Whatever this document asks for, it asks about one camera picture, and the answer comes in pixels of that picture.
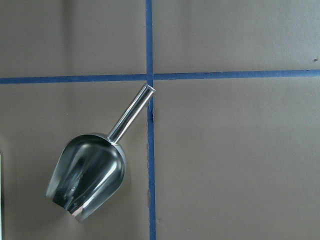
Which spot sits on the stainless steel ice scoop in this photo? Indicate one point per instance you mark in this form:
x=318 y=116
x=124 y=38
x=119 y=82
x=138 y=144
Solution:
x=92 y=167

